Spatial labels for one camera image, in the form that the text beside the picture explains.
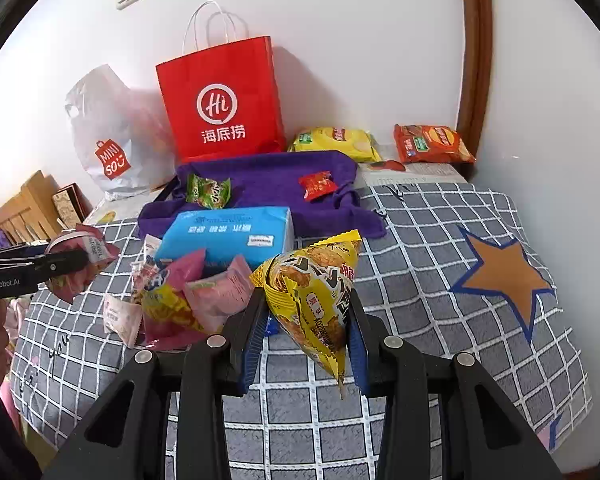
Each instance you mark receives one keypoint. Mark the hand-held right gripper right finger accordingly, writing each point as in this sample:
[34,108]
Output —
[357,355]

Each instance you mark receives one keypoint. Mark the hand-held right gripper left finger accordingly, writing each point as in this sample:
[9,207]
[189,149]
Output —
[252,360]

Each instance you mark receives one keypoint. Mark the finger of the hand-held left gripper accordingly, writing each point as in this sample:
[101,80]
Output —
[15,251]
[62,264]

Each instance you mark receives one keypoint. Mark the pink white-label snack packet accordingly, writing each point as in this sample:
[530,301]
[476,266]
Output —
[97,252]

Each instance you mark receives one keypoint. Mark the blue snack packet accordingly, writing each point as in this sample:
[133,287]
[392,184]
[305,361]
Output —
[272,327]

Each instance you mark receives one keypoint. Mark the yellow triangular snack packet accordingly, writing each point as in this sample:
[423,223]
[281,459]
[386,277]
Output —
[310,305]

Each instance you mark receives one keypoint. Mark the white pink-print snack packet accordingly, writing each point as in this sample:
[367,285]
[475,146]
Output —
[122,320]

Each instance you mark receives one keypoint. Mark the white red-circle snack packet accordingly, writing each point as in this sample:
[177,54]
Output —
[150,270]

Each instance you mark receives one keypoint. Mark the large pink snack packet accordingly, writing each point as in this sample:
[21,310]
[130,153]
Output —
[187,267]

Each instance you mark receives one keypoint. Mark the green snack packet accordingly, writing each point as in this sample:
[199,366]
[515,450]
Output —
[207,192]

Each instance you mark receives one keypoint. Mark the pink cloth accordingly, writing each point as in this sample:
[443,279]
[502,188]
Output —
[17,315]

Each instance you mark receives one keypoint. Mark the wooden chair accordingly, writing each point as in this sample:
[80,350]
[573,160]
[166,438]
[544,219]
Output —
[30,205]

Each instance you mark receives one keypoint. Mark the patterned brown box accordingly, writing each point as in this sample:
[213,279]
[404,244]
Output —
[70,205]

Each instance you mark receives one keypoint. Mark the newspaper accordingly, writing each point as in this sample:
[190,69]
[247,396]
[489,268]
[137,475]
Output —
[115,210]
[420,172]

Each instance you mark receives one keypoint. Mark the pale pink snack packet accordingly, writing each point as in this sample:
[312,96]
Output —
[217,292]

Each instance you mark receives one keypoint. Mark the yellow flat snack packet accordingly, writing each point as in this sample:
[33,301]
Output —
[170,305]

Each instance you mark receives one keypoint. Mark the blue tissue pack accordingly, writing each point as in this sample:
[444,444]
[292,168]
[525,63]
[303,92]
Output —
[220,235]

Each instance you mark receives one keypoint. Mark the grey checked star blanket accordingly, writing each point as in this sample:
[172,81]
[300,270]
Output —
[430,240]

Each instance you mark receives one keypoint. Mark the white plastic bag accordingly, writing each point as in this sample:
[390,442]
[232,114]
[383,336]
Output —
[105,120]

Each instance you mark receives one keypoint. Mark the small red snack packet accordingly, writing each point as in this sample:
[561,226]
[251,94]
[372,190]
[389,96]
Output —
[317,186]

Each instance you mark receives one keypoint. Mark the purple towel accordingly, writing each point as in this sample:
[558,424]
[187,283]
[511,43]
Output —
[265,185]

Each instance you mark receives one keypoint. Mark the yellow chips bag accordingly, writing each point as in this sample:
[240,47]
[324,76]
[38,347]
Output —
[335,142]

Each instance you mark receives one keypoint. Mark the orange-red chips bag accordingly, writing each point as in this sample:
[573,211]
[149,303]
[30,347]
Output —
[430,144]

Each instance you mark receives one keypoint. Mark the red paper bag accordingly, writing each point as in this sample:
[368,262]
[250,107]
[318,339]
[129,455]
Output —
[220,85]

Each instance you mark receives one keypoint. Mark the brown wooden door frame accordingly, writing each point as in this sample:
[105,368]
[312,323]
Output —
[475,60]

